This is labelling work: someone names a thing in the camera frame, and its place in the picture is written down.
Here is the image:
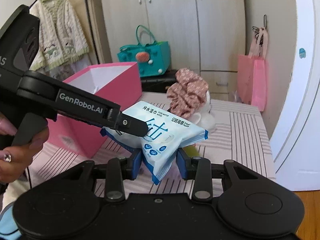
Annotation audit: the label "left hand painted nails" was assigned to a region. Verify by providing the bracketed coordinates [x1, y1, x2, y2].
[1, 127, 49, 184]

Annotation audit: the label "cream knitted cardigan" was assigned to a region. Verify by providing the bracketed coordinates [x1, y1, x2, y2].
[30, 0, 89, 71]

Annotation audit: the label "black suitcase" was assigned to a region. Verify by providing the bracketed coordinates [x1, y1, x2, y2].
[140, 70, 177, 93]

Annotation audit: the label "pink floral scrunchie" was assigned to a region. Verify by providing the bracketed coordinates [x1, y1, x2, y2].
[167, 68, 209, 119]

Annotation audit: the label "blue wet wipes pack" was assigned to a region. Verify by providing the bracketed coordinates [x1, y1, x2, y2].
[100, 101, 208, 185]

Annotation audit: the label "pink paper shopping bag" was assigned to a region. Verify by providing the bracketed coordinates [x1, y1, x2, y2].
[237, 28, 268, 112]

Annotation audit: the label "white plush cat toy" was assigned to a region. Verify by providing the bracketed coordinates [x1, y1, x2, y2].
[189, 91, 216, 131]

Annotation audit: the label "teal felt tote bag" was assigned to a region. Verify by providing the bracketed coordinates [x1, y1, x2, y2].
[117, 25, 171, 77]

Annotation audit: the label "beige wardrobe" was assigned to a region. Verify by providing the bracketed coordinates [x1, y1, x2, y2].
[90, 0, 297, 135]

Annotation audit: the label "white door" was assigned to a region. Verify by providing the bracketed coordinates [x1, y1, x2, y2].
[270, 0, 319, 191]

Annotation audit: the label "pink storage box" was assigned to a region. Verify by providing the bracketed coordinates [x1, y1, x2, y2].
[46, 61, 143, 159]

